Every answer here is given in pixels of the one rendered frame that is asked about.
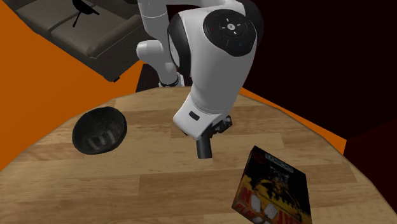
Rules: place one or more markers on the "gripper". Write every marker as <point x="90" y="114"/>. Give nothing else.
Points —
<point x="204" y="149"/>

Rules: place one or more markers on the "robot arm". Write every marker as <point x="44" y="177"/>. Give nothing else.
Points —
<point x="217" y="71"/>

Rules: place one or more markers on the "black and yellow game box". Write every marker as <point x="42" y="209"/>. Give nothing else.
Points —
<point x="276" y="192"/>

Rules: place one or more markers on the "black bowl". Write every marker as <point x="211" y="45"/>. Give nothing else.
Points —
<point x="99" y="131"/>

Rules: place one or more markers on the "dark grey sofa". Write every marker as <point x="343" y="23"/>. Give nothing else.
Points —
<point x="102" y="34"/>

